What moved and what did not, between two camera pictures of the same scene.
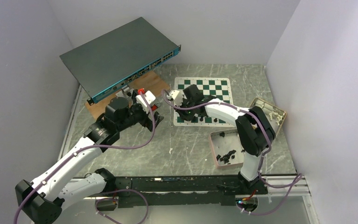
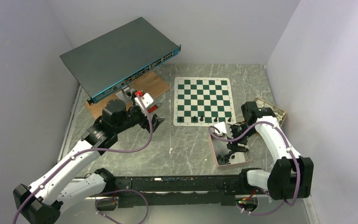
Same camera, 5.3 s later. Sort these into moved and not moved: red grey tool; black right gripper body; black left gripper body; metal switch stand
Moved: black right gripper body
Not moved: black left gripper body; metal switch stand; red grey tool
